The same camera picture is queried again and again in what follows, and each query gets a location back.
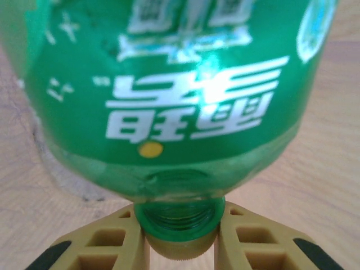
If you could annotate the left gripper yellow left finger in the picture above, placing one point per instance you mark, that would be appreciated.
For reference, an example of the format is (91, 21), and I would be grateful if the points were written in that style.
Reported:
(92, 242)

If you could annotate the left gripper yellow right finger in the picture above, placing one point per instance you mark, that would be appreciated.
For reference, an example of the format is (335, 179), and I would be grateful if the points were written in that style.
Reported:
(270, 242)

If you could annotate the green soda bottle yellow cap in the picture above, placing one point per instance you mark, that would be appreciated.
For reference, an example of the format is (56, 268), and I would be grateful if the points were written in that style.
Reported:
(197, 146)

